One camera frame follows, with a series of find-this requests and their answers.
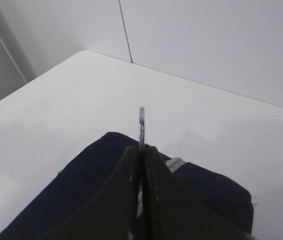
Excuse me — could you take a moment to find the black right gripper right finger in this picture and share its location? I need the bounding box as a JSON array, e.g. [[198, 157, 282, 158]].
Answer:
[[141, 146, 253, 240]]

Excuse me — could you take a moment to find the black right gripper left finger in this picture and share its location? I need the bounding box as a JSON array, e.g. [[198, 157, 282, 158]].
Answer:
[[41, 146, 140, 240]]

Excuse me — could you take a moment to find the navy blue lunch bag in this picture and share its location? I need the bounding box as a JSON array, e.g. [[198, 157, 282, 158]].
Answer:
[[0, 106, 255, 240]]

